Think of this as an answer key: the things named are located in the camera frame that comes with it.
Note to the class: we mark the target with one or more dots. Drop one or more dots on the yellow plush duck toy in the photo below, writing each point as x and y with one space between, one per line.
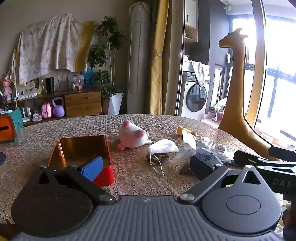
180 130

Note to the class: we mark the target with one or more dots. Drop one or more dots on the white keyboard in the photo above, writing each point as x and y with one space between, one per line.
25 96

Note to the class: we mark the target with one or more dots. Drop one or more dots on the white upright books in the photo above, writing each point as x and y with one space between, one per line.
25 113

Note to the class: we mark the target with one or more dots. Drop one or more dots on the red tin box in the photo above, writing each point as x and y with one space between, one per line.
81 148

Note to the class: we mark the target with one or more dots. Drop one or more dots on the small colourful packets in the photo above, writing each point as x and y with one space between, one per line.
37 115

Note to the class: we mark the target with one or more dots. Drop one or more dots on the blue toy figure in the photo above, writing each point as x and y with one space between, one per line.
87 77

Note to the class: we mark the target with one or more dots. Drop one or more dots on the floor mop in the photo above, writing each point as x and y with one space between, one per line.
216 117

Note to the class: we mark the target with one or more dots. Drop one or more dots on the white washing machine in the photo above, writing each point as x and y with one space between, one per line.
194 102

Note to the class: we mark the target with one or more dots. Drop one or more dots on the white crumpled wrapper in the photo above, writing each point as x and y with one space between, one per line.
204 141

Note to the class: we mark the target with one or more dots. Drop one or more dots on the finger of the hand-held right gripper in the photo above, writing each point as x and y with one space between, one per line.
282 151
247 157

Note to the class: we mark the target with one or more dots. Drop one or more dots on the brown hair scrunchie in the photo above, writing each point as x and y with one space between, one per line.
161 155

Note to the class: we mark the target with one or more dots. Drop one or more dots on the white face mask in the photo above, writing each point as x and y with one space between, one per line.
161 146

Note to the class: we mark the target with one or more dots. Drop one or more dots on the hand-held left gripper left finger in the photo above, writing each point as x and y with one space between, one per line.
92 168

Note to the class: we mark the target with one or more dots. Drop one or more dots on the purple kettlebell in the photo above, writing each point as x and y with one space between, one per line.
58 110

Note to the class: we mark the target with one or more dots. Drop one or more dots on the small printed packet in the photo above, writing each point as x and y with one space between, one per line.
220 149

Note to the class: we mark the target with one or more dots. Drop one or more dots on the wall cupboard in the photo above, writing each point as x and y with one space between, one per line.
191 18

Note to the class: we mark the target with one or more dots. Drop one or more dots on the tall yellow giraffe figure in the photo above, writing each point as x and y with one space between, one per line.
238 92

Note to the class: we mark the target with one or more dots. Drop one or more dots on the photo frame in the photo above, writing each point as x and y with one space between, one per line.
32 86

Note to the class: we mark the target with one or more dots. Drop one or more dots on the covered tower air conditioner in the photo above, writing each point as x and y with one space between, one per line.
138 58

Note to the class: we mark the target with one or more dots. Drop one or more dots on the doll figure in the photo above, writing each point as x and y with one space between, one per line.
7 89

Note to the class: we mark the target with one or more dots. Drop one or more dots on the pink white plush toy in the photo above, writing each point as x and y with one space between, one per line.
131 136

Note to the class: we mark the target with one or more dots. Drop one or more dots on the orange tissue box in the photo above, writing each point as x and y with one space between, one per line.
7 127

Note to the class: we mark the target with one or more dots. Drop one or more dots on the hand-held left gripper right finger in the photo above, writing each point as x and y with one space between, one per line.
203 169

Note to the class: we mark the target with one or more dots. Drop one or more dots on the floral draped cloth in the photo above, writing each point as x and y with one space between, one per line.
50 46

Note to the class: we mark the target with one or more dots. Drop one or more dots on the yellow curtain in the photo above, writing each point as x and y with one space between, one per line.
158 58

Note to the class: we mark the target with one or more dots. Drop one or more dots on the green potted tree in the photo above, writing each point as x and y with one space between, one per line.
108 34

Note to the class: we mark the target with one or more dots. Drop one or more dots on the white angular planter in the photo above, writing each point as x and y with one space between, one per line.
115 104

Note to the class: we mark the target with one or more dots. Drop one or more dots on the clear plastic bag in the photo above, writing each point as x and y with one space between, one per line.
187 148

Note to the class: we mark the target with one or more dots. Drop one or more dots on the wooden sideboard with drawers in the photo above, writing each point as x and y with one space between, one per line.
83 102

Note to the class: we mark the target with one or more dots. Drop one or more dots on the black cylinder speaker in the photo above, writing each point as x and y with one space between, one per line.
50 84

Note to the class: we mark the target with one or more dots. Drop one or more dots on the white blue printed pouch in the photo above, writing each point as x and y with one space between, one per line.
208 155

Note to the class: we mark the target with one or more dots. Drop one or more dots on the white hanging towel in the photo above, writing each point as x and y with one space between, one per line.
199 71

